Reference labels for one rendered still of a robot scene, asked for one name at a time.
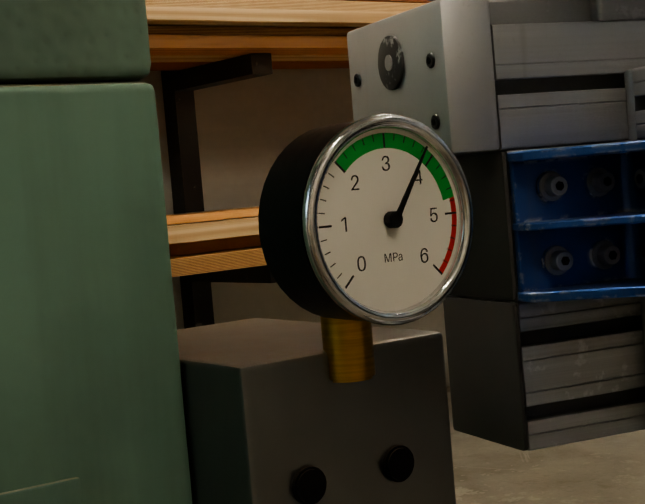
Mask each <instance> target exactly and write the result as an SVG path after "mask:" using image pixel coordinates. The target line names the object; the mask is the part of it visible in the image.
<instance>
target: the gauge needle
mask: <svg viewBox="0 0 645 504"><path fill-rule="evenodd" d="M427 148H428V146H426V147H425V149H424V151H423V154H422V156H421V158H420V160H419V163H418V165H417V167H416V169H415V172H414V174H413V176H412V178H411V180H410V183H409V185H408V187H407V189H406V192H405V194H404V196H403V198H402V200H401V203H400V205H399V207H398V209H397V211H390V212H387V213H386V214H385V215H384V224H385V225H386V226H387V227H388V228H399V227H400V226H401V225H402V223H403V216H402V213H403V211H404V208H405V205H406V203H407V200H408V198H409V195H410V192H411V190H412V187H413V185H414V182H415V179H416V177H417V174H418V172H419V169H420V167H421V164H422V161H423V159H424V156H425V154H426V151H427Z"/></svg>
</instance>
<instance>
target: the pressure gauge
mask: <svg viewBox="0 0 645 504"><path fill-rule="evenodd" d="M426 146H428V148H427V151H426V154H425V156H424V159H423V161H422V164H421V167H420V169H419V172H418V174H417V177H416V179H415V182H414V185H413V187H412V190H411V192H410V195H409V198H408V200H407V203H406V205H405V208H404V211H403V213H402V216H403V223H402V225H401V226H400V227H399V228H388V227H387V226H386V225H385V224H384V215H385V214H386V213H387V212H390V211H397V209H398V207H399V205H400V203H401V200H402V198H403V196H404V194H405V192H406V189H407V187H408V185H409V183H410V180H411V178H412V176H413V174H414V172H415V169H416V167H417V165H418V163H419V160H420V158H421V156H422V154H423V151H424V149H425V147H426ZM258 222H259V236H260V242H261V248H262V251H263V254H264V258H265V261H266V263H267V265H268V268H269V270H270V272H271V274H272V276H273V278H274V279H275V281H276V282H277V284H278V285H279V287H280V288H281V289H282V290H283V291H284V293H285V294H286V295H287V296H288V297H289V298H290V299H291V300H292V301H294V302H295V303H296V304H297V305H299V306H300V307H301V308H303V309H305V310H307V311H309V312H310V313H312V314H315V315H318V316H320V320H321V332H322V344H323V350H324V351H325V352H326V353H327V356H328V363H329V374H330V380H333V382H334V383H349V382H359V381H365V380H369V379H371V378H373V376H374V375H375V374H376V372H375V360H374V348H373V336H372V324H371V323H373V324H378V325H391V326H393V325H402V324H406V323H410V322H413V321H416V320H418V319H420V318H422V317H424V316H426V315H428V314H429V313H430V312H432V311H433V310H434V309H436V308H437V307H438V306H439V305H440V304H441V303H442V302H443V301H444V300H445V299H446V298H447V297H448V295H449V294H450V293H451V291H452V290H453V288H454V287H455V285H456V284H457V282H458V280H459V279H460V277H461V275H462V273H463V270H464V268H465V266H466V263H467V259H468V256H469V253H470V248H471V243H472V236H473V207H472V199H471V195H470V190H469V186H468V183H467V180H466V177H465V175H464V172H463V170H462V167H461V166H460V164H459V162H458V160H457V158H456V157H455V155H454V153H453V152H452V150H451V149H450V148H449V147H448V145H447V144H446V143H445V142H444V141H443V140H442V139H441V138H440V137H439V136H438V135H437V134H436V133H435V132H434V131H433V130H431V129H430V128H429V127H427V126H426V125H424V124H422V123H421V122H419V121H417V120H414V119H412V118H409V117H406V116H403V115H397V114H376V115H371V116H368V117H364V118H361V119H359V120H357V121H352V122H346V123H339V124H333V125H326V126H320V127H317V128H315V129H312V130H309V131H307V132H305V133H304V134H302V135H300V136H298V137H297V138H296V139H294V140H293V141H292V142H291V143H290V144H289V145H287V146H286V147H285V149H284V150H283V151H282V152H281V153H280V155H279V156H278V157H277V159H276V160H275V162H274V164H273V165H272V167H271V169H270V171H269V173H268V175H267V178H266V180H265V183H264V186H263V190H262V194H261V198H260V205H259V213H258Z"/></svg>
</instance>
